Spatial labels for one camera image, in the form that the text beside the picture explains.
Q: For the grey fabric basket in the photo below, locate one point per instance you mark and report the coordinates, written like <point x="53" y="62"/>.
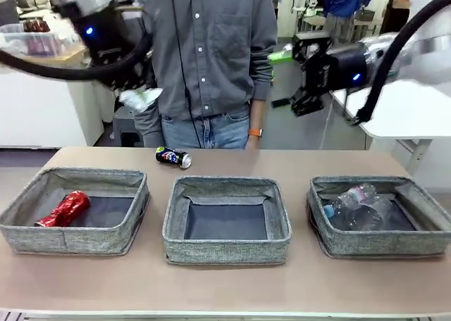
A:
<point x="225" y="248"/>
<point x="95" y="238"/>
<point x="380" y="243"/>

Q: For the person's left forearm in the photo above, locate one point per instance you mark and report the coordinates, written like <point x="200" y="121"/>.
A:
<point x="257" y="113"/>

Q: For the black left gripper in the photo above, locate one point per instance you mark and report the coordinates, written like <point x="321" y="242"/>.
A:
<point x="102" y="32"/>

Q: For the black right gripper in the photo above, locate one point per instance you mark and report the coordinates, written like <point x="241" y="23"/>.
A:
<point x="334" y="71"/>

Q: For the brown bottle pack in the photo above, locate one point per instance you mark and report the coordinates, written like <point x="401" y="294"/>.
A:
<point x="35" y="25"/>

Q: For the person in grey shirt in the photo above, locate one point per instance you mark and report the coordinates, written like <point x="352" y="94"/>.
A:
<point x="218" y="53"/>

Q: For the person's left hand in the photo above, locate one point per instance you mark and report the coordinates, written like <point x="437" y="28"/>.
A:
<point x="253" y="143"/>

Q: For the dark blue Pepsi can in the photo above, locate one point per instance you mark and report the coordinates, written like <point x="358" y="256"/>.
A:
<point x="172" y="155"/>

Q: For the grey plastic stool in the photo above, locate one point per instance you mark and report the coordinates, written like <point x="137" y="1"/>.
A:
<point x="123" y="127"/>

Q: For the orange wrist watch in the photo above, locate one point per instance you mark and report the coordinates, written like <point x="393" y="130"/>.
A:
<point x="256" y="132"/>

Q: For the clear plastic water bottle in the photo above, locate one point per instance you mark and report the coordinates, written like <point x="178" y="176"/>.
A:
<point x="356" y="194"/>

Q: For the person in blue shirt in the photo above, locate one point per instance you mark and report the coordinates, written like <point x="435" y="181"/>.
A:
<point x="345" y="0"/>

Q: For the crushed red soda can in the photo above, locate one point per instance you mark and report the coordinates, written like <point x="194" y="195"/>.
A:
<point x="67" y="206"/>

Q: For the white table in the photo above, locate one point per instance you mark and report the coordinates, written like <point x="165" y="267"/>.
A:
<point x="405" y="124"/>

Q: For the clear plastic storage box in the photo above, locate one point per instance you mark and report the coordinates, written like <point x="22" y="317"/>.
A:
<point x="38" y="43"/>

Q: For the clear plastic cup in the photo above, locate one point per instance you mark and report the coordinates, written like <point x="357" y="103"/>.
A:
<point x="366" y="213"/>

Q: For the white paper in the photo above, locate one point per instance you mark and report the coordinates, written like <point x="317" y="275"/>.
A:
<point x="137" y="99"/>

